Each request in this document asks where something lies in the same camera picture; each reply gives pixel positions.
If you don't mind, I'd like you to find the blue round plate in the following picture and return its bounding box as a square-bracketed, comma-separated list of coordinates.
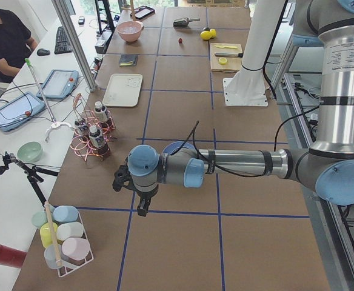
[162, 141, 195, 155]

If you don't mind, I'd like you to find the aluminium frame post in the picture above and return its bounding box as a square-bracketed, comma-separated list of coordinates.
[52, 0, 96, 92]

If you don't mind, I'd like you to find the black computer mouse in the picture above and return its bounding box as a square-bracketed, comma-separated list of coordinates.
[37, 48, 50, 56]

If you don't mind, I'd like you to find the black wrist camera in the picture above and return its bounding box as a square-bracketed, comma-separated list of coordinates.
[112, 165, 136, 192]

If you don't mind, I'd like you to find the far blue teach pendant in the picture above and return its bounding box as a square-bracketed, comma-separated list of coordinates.
[41, 69, 79, 99]

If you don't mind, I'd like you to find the yellow lemon back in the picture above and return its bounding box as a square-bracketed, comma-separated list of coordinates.
[209, 28, 216, 38]

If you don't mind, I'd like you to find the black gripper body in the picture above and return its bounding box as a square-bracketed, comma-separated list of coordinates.
[133, 178, 158, 206]

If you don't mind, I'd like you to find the white cup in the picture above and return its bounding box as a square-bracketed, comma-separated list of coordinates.
[56, 221, 84, 241]

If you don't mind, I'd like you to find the red cylinder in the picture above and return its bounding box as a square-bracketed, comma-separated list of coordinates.
[0, 244, 27, 269]

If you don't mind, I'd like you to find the black phone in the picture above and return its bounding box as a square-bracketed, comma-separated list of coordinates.
[78, 16, 85, 25]

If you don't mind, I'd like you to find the yellow lemon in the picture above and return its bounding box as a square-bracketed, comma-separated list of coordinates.
[209, 28, 216, 38]
[200, 30, 212, 41]

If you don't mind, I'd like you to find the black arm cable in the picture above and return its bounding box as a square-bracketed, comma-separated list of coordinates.
[182, 120, 323, 178]

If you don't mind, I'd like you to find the pink bowl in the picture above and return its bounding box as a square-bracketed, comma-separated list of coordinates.
[116, 21, 144, 42]

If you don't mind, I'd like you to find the pink cup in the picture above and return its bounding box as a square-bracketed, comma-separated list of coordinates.
[61, 238, 90, 261]

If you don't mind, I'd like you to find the white stand with pole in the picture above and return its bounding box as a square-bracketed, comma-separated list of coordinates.
[25, 58, 75, 142]

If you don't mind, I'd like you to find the wooden basket handle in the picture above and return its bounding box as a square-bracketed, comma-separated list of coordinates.
[44, 201, 63, 268]

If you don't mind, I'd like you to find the copper wire bottle rack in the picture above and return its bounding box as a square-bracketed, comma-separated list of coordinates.
[70, 93, 116, 161]

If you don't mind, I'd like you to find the white wire cup basket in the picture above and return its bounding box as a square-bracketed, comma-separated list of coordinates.
[50, 205, 94, 277]

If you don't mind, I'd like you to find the drink bottle back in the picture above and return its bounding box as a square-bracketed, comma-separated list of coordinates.
[95, 101, 109, 128]

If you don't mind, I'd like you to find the near blue teach pendant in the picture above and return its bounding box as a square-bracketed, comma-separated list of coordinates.
[0, 92, 45, 132]

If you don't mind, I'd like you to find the yellow cup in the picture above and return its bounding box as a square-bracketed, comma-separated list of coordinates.
[39, 223, 53, 249]

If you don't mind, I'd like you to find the black keyboard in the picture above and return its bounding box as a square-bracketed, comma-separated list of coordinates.
[54, 26, 72, 55]

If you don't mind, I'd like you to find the drink bottle front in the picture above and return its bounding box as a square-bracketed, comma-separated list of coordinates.
[89, 125, 110, 156]

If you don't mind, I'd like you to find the drink bottle left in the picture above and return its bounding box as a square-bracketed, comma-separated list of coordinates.
[75, 118, 89, 142]

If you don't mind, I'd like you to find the green cup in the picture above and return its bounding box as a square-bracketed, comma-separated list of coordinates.
[31, 211, 47, 229]

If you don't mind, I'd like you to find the lemon half slice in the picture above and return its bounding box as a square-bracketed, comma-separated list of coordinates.
[218, 57, 228, 65]

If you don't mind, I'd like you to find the blue teach pendant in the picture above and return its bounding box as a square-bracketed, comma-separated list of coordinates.
[41, 69, 79, 99]
[0, 92, 45, 132]

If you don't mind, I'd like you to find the green bowl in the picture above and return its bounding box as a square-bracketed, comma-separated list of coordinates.
[17, 141, 43, 163]

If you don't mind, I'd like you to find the light blue lower cup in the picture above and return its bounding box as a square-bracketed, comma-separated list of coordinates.
[44, 244, 59, 270]

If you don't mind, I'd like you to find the steel black-tipped knife handle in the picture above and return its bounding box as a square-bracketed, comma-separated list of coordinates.
[214, 53, 244, 58]

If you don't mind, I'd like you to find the yellow plastic knife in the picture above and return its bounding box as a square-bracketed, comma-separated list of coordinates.
[215, 45, 238, 50]

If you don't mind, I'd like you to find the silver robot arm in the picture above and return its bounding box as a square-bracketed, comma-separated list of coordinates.
[113, 1, 354, 216]

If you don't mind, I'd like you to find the metal scoop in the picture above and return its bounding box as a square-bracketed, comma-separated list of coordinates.
[173, 17, 201, 28]

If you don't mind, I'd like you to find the cream bear tray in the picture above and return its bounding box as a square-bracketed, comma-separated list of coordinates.
[102, 73, 143, 107]

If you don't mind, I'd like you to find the yellow lemon front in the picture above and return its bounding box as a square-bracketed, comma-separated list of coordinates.
[200, 30, 212, 41]

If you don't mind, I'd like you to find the wooden cutting board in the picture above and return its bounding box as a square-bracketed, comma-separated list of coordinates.
[210, 43, 243, 72]

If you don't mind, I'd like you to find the black tray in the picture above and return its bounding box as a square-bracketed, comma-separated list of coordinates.
[134, 5, 155, 20]

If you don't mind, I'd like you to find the drink bottle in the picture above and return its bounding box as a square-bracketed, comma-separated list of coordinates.
[95, 101, 109, 128]
[75, 118, 89, 142]
[89, 125, 110, 156]

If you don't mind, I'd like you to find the grey yellow folded cloth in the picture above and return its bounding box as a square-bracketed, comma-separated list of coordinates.
[118, 54, 138, 67]

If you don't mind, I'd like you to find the person in black shirt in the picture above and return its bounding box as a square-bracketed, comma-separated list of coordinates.
[0, 9, 38, 82]

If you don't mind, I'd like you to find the black tripod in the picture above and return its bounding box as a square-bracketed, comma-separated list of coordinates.
[0, 152, 59, 209]

